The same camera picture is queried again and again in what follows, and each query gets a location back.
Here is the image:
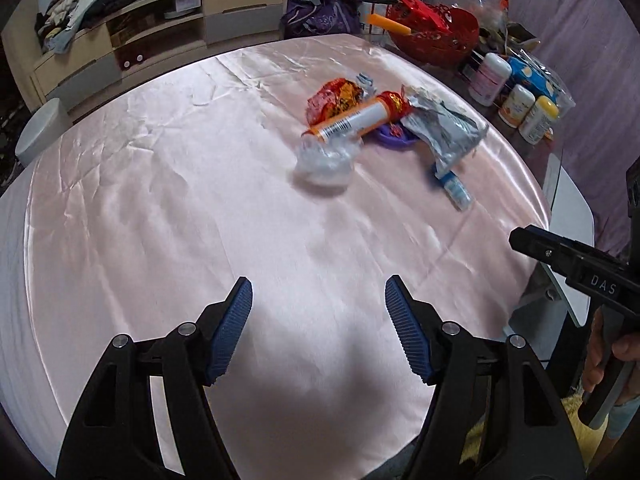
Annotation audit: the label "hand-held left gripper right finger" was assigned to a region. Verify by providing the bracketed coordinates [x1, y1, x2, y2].
[384, 275, 587, 480]

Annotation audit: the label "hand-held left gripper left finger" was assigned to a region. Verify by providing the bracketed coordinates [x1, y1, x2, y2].
[56, 276, 253, 480]

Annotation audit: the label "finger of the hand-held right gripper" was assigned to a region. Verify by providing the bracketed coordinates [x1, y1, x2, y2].
[509, 225, 581, 281]

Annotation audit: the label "small blue white tube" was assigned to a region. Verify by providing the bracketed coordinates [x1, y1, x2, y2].
[434, 170, 473, 211]

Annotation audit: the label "silver foil packet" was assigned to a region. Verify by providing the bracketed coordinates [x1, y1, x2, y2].
[402, 85, 490, 181]

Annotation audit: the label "clear plastic wrap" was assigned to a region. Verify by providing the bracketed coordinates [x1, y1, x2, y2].
[292, 132, 363, 191]

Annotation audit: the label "purple plastic lid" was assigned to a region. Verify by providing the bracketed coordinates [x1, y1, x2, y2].
[362, 122, 418, 150]

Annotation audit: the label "orange tube with white label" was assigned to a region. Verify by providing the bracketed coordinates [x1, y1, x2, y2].
[301, 96, 397, 143]

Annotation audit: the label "red orange snack wrapper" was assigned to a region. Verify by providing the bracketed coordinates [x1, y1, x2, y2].
[306, 78, 365, 126]

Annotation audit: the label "person's right hand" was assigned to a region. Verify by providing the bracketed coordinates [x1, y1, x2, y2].
[586, 306, 640, 406]

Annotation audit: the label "white folding table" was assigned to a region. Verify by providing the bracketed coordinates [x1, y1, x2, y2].
[502, 152, 596, 341]

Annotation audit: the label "pink satin tablecloth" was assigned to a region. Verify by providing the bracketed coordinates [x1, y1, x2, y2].
[0, 34, 551, 480]

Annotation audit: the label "white bottle with yellow cap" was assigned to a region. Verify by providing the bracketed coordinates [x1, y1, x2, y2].
[518, 95, 560, 145]

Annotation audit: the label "white bottle with orange label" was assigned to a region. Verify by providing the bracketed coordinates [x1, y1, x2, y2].
[498, 84, 536, 128]

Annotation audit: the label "blue snack bag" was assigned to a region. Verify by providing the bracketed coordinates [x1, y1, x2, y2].
[507, 56, 563, 106]

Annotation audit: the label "white bottle with pink label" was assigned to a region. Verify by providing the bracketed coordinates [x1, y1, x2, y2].
[468, 52, 512, 107]

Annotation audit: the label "purple curtain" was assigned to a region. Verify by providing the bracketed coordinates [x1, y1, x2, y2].
[420, 0, 640, 256]

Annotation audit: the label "red openwork basket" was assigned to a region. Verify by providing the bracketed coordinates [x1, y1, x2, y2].
[387, 0, 480, 66]

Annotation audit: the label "clear plastic bags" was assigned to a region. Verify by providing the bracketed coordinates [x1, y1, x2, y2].
[457, 0, 508, 36]

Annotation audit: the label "orange stick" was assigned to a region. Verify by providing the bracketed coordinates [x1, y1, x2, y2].
[366, 13, 413, 36]

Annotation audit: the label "white round bin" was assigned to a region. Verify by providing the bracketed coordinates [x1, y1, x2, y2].
[14, 97, 73, 166]

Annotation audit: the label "beige tv cabinet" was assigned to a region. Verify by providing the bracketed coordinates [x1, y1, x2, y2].
[2, 0, 291, 111]

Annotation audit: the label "purple bag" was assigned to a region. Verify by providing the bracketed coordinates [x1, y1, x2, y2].
[280, 0, 361, 41]

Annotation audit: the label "pile of clothes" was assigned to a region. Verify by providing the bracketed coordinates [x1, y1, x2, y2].
[34, 0, 131, 53]

